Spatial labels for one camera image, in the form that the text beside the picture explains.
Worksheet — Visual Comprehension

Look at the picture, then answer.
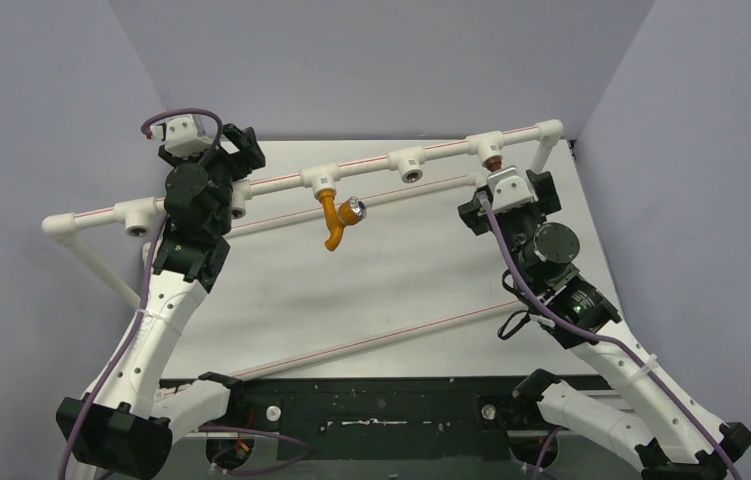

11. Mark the white pipe frame with tees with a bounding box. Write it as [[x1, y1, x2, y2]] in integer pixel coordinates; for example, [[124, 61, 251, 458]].
[[41, 120, 563, 381]]

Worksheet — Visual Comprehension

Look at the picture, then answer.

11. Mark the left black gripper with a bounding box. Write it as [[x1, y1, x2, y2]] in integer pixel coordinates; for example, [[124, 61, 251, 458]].
[[168, 127, 266, 236]]

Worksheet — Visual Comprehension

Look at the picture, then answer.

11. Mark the orange water faucet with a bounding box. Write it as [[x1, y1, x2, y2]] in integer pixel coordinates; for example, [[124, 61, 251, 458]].
[[315, 189, 368, 252]]

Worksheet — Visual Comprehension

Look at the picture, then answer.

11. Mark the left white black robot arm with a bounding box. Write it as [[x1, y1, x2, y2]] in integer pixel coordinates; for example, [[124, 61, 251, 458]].
[[56, 123, 266, 479]]

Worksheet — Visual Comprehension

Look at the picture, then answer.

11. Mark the red-brown water faucet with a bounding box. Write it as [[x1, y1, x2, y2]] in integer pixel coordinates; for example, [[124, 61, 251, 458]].
[[483, 155, 502, 173]]

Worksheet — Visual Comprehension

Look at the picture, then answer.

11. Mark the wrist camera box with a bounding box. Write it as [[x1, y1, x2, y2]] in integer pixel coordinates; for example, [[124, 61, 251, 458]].
[[146, 114, 212, 159], [475, 166, 537, 214]]

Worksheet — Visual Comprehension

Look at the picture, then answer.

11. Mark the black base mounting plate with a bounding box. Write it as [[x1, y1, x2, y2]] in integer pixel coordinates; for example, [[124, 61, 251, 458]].
[[209, 375, 552, 461]]

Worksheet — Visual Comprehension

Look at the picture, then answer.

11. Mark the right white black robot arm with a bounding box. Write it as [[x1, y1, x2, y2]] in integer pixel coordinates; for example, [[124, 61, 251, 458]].
[[458, 167, 751, 479]]

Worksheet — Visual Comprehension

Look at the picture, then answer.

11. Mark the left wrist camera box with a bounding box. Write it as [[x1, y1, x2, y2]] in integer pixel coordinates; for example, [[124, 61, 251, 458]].
[[146, 114, 212, 159]]

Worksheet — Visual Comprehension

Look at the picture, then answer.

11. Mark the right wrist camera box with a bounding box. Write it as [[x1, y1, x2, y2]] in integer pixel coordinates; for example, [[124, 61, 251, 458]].
[[475, 166, 537, 214]]

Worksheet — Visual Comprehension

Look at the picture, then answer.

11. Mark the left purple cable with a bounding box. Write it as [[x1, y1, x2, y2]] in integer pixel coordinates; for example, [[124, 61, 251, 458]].
[[56, 107, 313, 480]]

